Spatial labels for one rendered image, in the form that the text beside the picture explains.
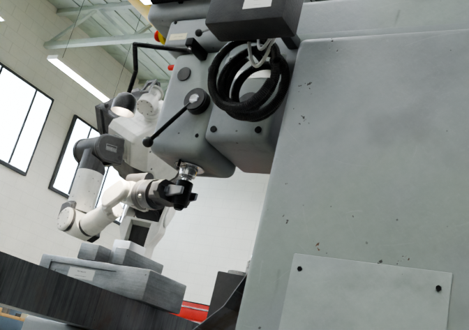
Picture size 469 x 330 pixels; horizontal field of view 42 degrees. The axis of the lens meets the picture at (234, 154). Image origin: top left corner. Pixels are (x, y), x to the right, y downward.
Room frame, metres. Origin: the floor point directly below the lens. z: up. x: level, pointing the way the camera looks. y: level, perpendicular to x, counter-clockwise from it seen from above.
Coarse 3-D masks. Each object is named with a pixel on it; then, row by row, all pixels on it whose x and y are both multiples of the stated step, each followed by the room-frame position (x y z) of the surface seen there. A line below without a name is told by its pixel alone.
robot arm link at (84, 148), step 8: (80, 144) 2.02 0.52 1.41; (88, 144) 1.98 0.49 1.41; (80, 152) 2.02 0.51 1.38; (88, 152) 1.98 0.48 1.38; (80, 160) 2.05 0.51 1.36; (88, 160) 1.97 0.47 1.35; (96, 160) 1.97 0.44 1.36; (88, 168) 1.97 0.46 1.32; (96, 168) 1.97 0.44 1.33; (104, 168) 2.00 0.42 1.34
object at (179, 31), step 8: (176, 24) 1.58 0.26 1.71; (184, 24) 1.57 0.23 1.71; (192, 24) 1.55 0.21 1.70; (200, 24) 1.54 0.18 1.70; (168, 32) 1.60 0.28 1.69; (176, 32) 1.58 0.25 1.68; (184, 32) 1.56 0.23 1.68; (192, 32) 1.55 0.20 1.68; (208, 32) 1.52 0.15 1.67; (168, 40) 1.59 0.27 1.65; (176, 40) 1.57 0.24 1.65; (184, 40) 1.56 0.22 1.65; (200, 40) 1.53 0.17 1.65; (208, 40) 1.51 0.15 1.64; (216, 40) 1.50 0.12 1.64; (208, 48) 1.53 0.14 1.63; (216, 48) 1.52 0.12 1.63; (176, 56) 1.62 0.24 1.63
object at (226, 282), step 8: (224, 272) 1.90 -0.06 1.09; (232, 272) 1.91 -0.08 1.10; (240, 272) 1.90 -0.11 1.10; (216, 280) 1.91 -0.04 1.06; (224, 280) 1.90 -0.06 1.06; (232, 280) 1.89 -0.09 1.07; (240, 280) 1.88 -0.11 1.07; (216, 288) 1.91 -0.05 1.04; (224, 288) 1.90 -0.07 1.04; (232, 288) 1.89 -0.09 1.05; (216, 296) 1.91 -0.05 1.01; (224, 296) 1.90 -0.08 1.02; (216, 304) 1.90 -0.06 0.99; (208, 312) 1.91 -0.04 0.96
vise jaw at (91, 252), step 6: (84, 246) 1.48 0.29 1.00; (90, 246) 1.47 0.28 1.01; (96, 246) 1.46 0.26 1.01; (102, 246) 1.47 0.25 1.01; (84, 252) 1.48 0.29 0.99; (90, 252) 1.47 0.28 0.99; (96, 252) 1.46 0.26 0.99; (102, 252) 1.47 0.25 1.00; (108, 252) 1.49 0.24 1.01; (78, 258) 1.49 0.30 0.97; (84, 258) 1.48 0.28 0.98; (90, 258) 1.47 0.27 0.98; (96, 258) 1.46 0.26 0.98; (102, 258) 1.48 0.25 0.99; (108, 258) 1.49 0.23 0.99
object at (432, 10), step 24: (336, 0) 1.33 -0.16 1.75; (360, 0) 1.30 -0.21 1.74; (384, 0) 1.26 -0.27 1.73; (408, 0) 1.23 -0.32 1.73; (432, 0) 1.20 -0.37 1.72; (456, 0) 1.17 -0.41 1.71; (312, 24) 1.36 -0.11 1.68; (336, 24) 1.32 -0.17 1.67; (360, 24) 1.29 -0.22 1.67; (384, 24) 1.26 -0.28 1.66; (408, 24) 1.23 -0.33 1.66; (432, 24) 1.20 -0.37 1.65; (456, 24) 1.17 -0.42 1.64; (240, 48) 1.47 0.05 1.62
